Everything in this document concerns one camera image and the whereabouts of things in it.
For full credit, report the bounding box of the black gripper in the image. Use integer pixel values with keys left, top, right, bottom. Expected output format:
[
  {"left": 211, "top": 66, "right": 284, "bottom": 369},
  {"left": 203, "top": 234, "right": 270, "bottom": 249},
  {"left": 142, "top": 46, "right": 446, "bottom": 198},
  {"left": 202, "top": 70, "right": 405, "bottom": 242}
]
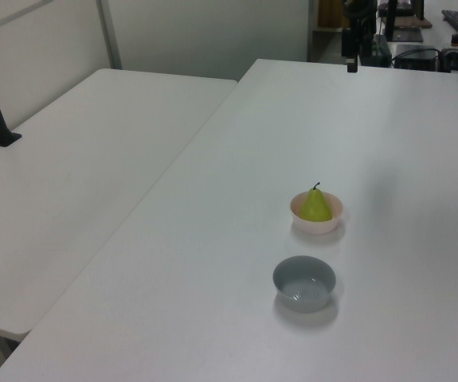
[{"left": 341, "top": 27, "right": 373, "bottom": 74}]

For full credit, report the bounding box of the green pear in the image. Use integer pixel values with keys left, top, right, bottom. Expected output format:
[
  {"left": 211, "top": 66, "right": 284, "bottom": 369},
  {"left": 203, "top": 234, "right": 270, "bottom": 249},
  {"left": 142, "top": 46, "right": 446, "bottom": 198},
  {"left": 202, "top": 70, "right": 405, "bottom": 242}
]
[{"left": 299, "top": 181, "right": 334, "bottom": 223}]

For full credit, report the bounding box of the pink bowl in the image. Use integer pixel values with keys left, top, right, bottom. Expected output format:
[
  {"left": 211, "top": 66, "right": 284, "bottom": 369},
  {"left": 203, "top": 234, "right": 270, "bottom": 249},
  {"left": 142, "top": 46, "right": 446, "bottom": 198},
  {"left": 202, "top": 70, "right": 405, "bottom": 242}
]
[{"left": 289, "top": 192, "right": 344, "bottom": 235}]

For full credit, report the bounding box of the grey bowl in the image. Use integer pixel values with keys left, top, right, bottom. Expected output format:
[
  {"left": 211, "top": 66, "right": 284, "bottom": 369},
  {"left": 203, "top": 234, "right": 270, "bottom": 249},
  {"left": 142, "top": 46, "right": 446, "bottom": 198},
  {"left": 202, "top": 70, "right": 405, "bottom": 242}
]
[{"left": 272, "top": 255, "right": 337, "bottom": 314}]

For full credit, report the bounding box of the wooden cabinet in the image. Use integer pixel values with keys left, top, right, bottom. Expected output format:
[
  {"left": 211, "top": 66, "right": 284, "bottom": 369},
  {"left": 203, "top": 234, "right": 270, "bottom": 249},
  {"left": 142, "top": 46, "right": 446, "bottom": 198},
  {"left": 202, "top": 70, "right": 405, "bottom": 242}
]
[{"left": 317, "top": 0, "right": 347, "bottom": 29}]

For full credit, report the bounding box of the black monitor pole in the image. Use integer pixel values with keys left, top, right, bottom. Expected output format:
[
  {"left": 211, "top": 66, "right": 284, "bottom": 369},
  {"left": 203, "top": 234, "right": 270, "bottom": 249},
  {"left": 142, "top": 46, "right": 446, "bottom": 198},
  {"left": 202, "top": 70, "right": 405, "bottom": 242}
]
[{"left": 385, "top": 0, "right": 398, "bottom": 41}]

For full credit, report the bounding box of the black computer box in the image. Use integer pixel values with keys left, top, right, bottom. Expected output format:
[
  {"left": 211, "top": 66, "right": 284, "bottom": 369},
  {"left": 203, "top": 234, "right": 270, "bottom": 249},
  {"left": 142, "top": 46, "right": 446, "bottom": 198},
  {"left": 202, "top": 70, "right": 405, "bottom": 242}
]
[{"left": 391, "top": 43, "right": 441, "bottom": 72}]

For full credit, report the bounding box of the black device with round knob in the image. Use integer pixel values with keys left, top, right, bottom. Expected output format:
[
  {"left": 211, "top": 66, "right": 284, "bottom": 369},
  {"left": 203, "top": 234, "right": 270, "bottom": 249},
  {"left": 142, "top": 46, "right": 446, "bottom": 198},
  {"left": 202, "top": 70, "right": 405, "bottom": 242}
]
[{"left": 439, "top": 47, "right": 458, "bottom": 73}]

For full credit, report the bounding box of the black flat base plate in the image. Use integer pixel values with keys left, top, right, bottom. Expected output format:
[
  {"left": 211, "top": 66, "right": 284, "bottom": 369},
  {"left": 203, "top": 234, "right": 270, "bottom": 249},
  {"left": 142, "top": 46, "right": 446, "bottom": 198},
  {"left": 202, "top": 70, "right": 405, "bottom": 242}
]
[{"left": 389, "top": 26, "right": 425, "bottom": 44}]

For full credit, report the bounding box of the grey partition frame post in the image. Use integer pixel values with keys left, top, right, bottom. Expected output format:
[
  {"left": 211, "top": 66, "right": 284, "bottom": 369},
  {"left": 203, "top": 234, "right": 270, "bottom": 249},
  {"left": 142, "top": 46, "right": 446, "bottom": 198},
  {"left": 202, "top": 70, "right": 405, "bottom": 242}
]
[{"left": 95, "top": 0, "right": 123, "bottom": 71}]

